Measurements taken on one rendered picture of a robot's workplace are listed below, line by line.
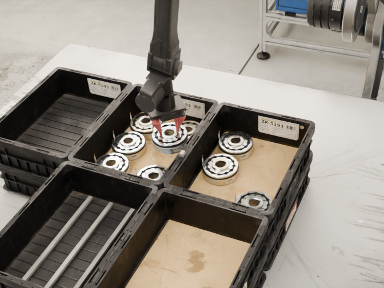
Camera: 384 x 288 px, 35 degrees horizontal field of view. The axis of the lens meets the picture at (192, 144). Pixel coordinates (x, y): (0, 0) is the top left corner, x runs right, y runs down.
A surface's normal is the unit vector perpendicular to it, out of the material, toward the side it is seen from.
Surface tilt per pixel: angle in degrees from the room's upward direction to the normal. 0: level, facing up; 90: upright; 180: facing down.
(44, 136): 0
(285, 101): 0
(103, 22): 0
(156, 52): 96
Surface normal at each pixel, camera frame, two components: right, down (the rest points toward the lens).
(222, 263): -0.07, -0.77
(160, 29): -0.42, 0.68
